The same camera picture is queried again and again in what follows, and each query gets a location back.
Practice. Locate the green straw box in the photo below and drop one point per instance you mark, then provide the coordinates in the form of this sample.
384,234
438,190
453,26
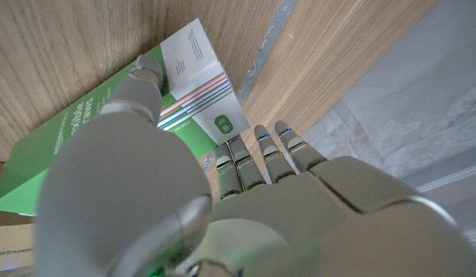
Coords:
199,107

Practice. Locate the brown cardboard box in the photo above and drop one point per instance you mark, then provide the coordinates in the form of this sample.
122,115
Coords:
11,242

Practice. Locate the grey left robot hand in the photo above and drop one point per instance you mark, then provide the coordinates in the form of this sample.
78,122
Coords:
284,223

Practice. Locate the grey tape marking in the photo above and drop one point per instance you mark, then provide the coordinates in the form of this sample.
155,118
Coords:
267,42

